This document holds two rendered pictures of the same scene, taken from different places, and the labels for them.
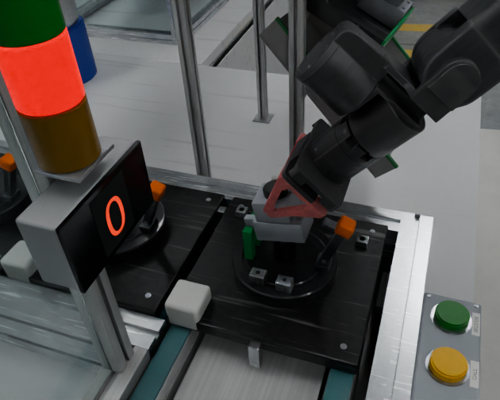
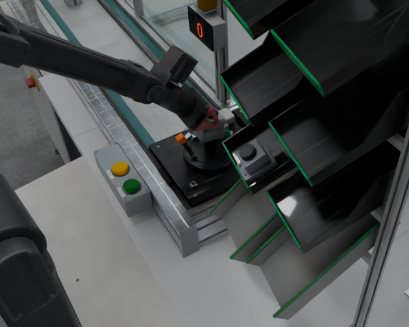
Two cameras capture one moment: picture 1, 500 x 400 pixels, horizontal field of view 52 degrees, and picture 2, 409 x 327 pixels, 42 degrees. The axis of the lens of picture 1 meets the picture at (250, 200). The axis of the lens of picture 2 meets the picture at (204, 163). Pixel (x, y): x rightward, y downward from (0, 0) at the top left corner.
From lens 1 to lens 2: 140 cm
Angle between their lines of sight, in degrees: 84
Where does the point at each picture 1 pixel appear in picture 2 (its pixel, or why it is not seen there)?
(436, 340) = (131, 176)
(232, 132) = not seen: outside the picture
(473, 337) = (118, 186)
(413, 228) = (183, 221)
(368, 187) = (263, 288)
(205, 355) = not seen: hidden behind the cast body
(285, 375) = not seen: hidden behind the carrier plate
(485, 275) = (147, 276)
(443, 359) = (122, 165)
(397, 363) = (137, 159)
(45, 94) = not seen: outside the picture
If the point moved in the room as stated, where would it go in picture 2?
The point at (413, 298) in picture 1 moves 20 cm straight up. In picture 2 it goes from (152, 184) to (140, 122)
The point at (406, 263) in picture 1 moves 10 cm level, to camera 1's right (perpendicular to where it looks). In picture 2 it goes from (169, 200) to (141, 228)
